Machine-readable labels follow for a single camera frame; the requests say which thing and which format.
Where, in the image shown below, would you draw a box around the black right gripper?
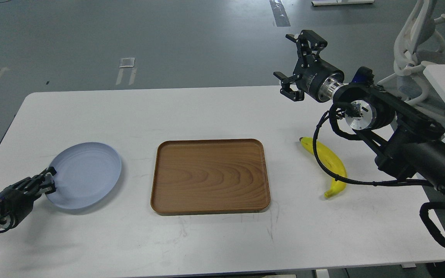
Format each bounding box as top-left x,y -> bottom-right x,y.
273,30 -> 345,103

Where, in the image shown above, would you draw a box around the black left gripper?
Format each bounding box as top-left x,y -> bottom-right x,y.
0,167 -> 57,232

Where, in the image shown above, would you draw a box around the light blue plate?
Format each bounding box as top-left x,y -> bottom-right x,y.
46,142 -> 122,210

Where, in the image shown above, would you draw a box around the yellow banana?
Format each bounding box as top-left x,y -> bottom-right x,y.
299,137 -> 347,198

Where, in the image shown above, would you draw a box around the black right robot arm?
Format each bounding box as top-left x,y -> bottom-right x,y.
274,30 -> 445,209

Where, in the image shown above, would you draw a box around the white office chair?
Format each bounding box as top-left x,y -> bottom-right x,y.
377,0 -> 445,132

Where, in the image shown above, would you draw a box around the brown wooden tray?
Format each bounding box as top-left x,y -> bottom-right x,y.
150,139 -> 271,216

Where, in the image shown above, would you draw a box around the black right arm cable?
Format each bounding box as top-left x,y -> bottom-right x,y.
313,104 -> 435,187

